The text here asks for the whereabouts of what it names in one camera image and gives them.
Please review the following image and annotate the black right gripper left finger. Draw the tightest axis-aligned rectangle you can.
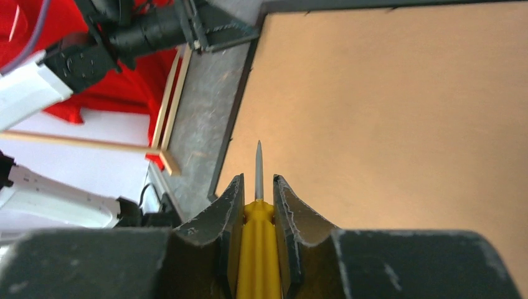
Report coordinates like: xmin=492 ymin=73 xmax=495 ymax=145
xmin=1 ymin=175 xmax=244 ymax=298

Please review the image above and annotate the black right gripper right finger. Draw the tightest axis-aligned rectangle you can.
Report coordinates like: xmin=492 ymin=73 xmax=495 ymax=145
xmin=273 ymin=175 xmax=521 ymax=298

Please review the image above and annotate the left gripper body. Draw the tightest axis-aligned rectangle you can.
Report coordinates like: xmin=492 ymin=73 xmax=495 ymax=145
xmin=175 ymin=0 xmax=209 ymax=52

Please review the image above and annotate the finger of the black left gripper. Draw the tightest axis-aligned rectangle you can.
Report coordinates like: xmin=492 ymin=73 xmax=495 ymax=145
xmin=197 ymin=1 xmax=260 ymax=52

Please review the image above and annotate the yellow handled screwdriver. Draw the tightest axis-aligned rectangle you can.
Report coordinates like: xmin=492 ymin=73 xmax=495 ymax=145
xmin=236 ymin=141 xmax=282 ymax=298

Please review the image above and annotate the black picture frame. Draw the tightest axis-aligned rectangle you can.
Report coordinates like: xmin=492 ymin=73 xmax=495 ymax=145
xmin=215 ymin=1 xmax=527 ymax=295

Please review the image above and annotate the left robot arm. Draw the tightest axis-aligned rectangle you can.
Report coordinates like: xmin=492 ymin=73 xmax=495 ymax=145
xmin=1 ymin=1 xmax=259 ymax=228

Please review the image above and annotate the red t-shirt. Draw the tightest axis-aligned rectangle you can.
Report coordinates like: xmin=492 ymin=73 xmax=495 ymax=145
xmin=1 ymin=1 xmax=185 ymax=168

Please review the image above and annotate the wooden rack frame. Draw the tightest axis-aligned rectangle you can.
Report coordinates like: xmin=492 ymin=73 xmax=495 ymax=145
xmin=1 ymin=46 xmax=191 ymax=176

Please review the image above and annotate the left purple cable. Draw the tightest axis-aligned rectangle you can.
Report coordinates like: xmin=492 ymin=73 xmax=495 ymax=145
xmin=0 ymin=0 xmax=52 ymax=77

